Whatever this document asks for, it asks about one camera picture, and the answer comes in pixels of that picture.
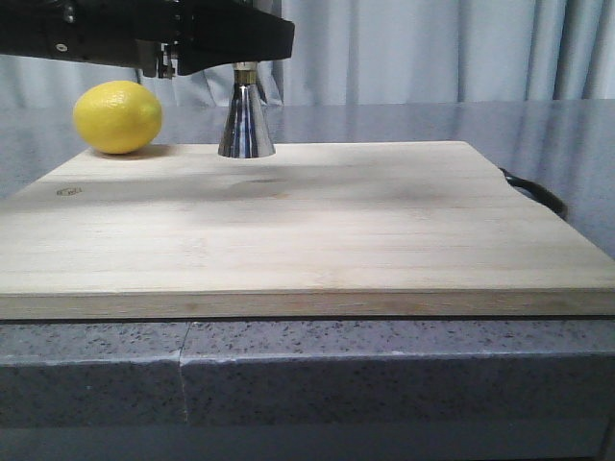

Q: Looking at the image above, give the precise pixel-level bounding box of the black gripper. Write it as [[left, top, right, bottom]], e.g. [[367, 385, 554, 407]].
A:
[[1, 1, 295, 77]]

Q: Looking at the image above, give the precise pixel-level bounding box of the silver double jigger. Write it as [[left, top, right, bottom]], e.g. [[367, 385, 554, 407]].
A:
[[218, 61, 275, 159]]

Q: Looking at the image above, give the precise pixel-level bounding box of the yellow lemon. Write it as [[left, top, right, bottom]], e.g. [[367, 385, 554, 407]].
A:
[[72, 81, 162, 155]]

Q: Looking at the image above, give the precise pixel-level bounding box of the grey curtain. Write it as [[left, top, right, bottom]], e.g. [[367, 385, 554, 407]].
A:
[[1, 1, 614, 109]]

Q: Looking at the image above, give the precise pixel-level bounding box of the light wooden cutting board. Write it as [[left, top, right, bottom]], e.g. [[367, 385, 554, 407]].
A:
[[1, 141, 614, 320]]

